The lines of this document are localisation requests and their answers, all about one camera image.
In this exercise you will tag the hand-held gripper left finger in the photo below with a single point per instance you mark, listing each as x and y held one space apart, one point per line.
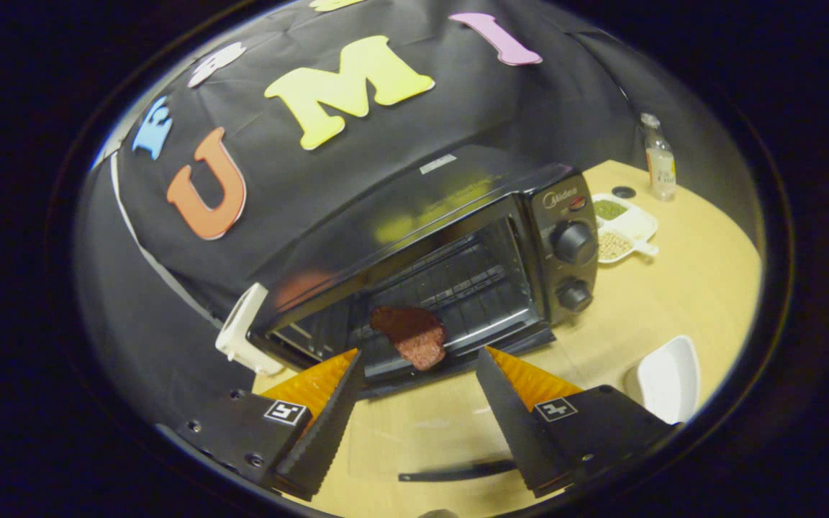
328 424

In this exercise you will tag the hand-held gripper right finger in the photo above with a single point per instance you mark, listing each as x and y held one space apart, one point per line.
512 421

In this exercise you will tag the red raw meat slice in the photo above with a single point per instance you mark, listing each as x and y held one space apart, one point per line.
414 338

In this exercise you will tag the black toaster oven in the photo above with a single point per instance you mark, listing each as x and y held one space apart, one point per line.
458 194

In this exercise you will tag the white bread toaster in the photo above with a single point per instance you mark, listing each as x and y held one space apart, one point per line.
238 338

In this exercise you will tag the white rectangular dish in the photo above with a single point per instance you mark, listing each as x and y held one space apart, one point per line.
666 378

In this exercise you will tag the white divided plate with beans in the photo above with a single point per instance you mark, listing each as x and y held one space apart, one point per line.
634 226

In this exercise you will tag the black bottle cap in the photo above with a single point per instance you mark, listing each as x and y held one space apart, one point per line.
624 192

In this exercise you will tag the clear glass bottle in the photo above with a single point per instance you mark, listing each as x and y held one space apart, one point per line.
660 165

